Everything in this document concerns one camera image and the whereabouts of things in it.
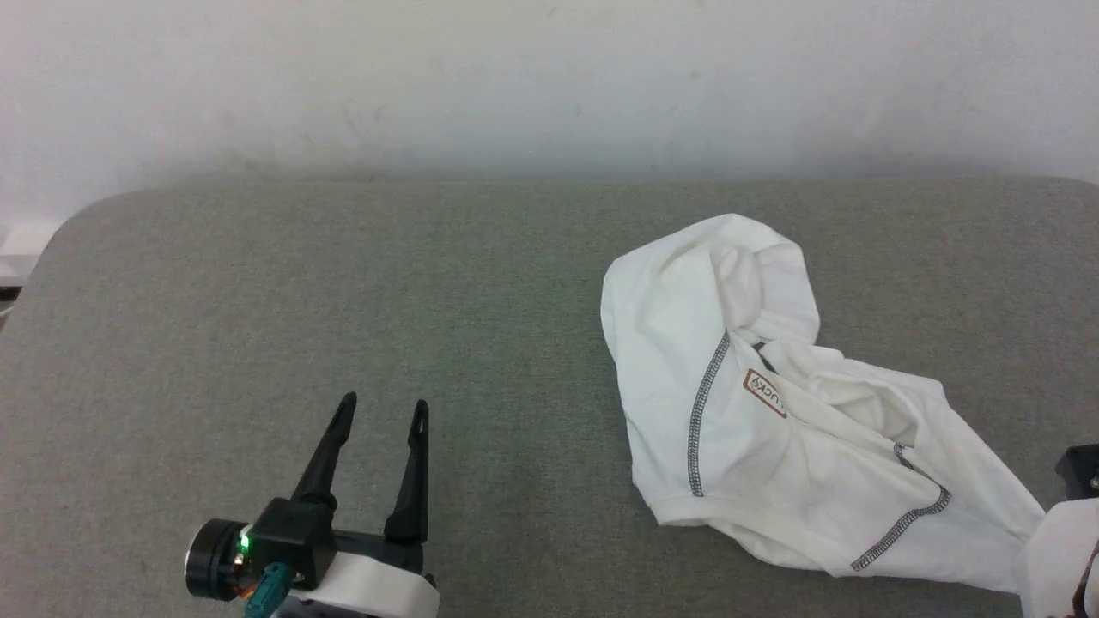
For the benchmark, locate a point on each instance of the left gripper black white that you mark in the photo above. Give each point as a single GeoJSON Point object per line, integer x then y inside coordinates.
{"type": "Point", "coordinates": [292, 532]}

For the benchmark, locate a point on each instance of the white garment with grey stitching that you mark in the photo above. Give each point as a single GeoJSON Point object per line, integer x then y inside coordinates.
{"type": "Point", "coordinates": [730, 429]}

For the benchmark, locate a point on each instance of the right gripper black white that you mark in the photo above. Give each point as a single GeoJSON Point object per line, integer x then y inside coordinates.
{"type": "Point", "coordinates": [1065, 558]}

